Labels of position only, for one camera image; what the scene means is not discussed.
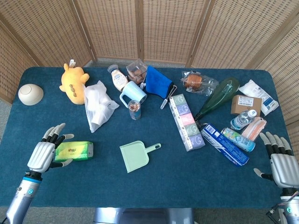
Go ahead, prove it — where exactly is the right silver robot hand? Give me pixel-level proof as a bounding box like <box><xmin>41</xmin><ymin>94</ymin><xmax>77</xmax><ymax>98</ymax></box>
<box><xmin>254</xmin><ymin>132</ymin><xmax>299</xmax><ymax>189</ymax></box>

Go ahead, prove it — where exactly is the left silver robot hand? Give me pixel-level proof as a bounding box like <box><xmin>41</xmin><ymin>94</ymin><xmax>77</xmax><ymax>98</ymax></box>
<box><xmin>27</xmin><ymin>123</ymin><xmax>75</xmax><ymax>173</ymax></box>

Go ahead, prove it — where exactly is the green tissue pack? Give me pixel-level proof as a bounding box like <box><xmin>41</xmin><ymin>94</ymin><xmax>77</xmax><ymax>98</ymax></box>
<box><xmin>55</xmin><ymin>141</ymin><xmax>94</xmax><ymax>162</ymax></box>

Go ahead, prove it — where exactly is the pastel tissue multipack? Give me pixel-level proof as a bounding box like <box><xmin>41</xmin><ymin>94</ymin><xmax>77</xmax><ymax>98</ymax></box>
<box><xmin>169</xmin><ymin>93</ymin><xmax>206</xmax><ymax>152</ymax></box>

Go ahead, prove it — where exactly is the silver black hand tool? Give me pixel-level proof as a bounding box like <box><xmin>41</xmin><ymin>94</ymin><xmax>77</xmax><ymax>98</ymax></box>
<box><xmin>160</xmin><ymin>84</ymin><xmax>178</xmax><ymax>110</ymax></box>

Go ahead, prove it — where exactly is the pink orange package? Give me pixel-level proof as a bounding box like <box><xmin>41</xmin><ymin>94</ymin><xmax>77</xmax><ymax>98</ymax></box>
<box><xmin>241</xmin><ymin>116</ymin><xmax>267</xmax><ymax>142</ymax></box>

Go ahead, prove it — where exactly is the beige bowl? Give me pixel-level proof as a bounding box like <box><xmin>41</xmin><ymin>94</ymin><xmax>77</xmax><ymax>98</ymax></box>
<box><xmin>18</xmin><ymin>84</ymin><xmax>44</xmax><ymax>106</ymax></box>

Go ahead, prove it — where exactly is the clear water bottle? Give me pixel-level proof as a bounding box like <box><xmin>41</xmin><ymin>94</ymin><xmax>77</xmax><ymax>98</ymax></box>
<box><xmin>230</xmin><ymin>109</ymin><xmax>257</xmax><ymax>131</ymax></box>

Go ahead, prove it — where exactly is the blue toothpaste box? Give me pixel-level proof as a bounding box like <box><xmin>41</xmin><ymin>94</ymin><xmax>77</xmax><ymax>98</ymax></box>
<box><xmin>200</xmin><ymin>123</ymin><xmax>250</xmax><ymax>167</ymax></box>

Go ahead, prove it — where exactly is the brown cardboard box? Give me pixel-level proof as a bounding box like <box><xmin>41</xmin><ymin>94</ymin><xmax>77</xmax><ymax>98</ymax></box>
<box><xmin>230</xmin><ymin>94</ymin><xmax>262</xmax><ymax>117</ymax></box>

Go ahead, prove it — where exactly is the white plastic bag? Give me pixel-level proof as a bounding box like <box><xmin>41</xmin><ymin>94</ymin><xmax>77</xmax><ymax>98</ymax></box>
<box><xmin>83</xmin><ymin>80</ymin><xmax>120</xmax><ymax>133</ymax></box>

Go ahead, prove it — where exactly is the white soft pack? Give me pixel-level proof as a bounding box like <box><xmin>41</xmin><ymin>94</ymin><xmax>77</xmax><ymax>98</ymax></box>
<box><xmin>238</xmin><ymin>79</ymin><xmax>279</xmax><ymax>116</ymax></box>

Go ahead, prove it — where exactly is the yellow plush toy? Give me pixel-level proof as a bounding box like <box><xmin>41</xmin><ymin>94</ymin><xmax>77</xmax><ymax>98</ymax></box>
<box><xmin>59</xmin><ymin>59</ymin><xmax>90</xmax><ymax>105</ymax></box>

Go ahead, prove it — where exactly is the light green plastic dustpan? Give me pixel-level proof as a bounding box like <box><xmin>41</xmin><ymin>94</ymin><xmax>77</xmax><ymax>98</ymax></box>
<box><xmin>119</xmin><ymin>140</ymin><xmax>162</xmax><ymax>174</ymax></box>

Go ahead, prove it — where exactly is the green glass bottle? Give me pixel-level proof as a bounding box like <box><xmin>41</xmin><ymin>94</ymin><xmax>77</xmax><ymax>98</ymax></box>
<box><xmin>195</xmin><ymin>77</ymin><xmax>241</xmax><ymax>121</ymax></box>

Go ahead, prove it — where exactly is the small clear snack jar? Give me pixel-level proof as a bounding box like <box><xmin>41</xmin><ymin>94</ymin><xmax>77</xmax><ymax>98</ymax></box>
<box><xmin>128</xmin><ymin>99</ymin><xmax>142</xmax><ymax>120</ymax></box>

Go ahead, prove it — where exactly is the cream sauce bottle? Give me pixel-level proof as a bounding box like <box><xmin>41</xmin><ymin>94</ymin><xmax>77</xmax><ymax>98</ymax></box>
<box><xmin>107</xmin><ymin>64</ymin><xmax>129</xmax><ymax>92</ymax></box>

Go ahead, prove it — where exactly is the light blue mug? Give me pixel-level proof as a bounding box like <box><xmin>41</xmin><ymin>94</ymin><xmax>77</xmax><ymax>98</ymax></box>
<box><xmin>119</xmin><ymin>81</ymin><xmax>148</xmax><ymax>108</ymax></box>

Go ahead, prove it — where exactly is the grey robot torso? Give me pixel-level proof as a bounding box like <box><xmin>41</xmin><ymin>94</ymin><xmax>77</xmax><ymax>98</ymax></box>
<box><xmin>93</xmin><ymin>207</ymin><xmax>195</xmax><ymax>224</ymax></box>

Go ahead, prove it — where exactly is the dark blue table cloth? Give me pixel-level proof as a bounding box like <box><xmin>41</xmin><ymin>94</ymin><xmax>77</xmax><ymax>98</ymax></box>
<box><xmin>0</xmin><ymin>66</ymin><xmax>288</xmax><ymax>209</ymax></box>

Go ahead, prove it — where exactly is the bread in clear wrapper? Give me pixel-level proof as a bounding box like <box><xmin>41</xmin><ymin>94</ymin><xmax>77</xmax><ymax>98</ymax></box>
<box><xmin>180</xmin><ymin>71</ymin><xmax>219</xmax><ymax>97</ymax></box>

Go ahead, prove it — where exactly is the clear plastic pastry box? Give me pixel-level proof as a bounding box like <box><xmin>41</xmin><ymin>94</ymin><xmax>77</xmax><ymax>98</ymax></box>
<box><xmin>126</xmin><ymin>59</ymin><xmax>148</xmax><ymax>85</ymax></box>

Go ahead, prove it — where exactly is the woven bamboo folding screen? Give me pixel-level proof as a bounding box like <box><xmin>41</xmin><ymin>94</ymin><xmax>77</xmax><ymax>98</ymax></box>
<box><xmin>0</xmin><ymin>0</ymin><xmax>299</xmax><ymax>126</ymax></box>

